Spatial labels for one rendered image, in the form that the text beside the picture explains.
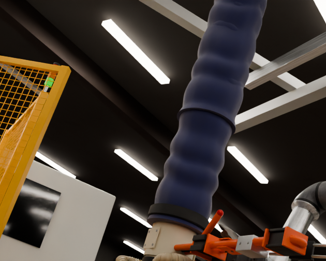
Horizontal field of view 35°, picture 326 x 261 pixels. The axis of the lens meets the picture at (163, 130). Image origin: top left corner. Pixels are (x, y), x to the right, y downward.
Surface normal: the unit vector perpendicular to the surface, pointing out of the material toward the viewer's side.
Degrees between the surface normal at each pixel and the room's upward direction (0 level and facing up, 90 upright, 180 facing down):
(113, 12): 180
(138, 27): 180
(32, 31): 90
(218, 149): 75
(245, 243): 90
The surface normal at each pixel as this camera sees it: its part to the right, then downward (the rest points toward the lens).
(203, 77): -0.26, -0.69
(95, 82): 0.79, -0.04
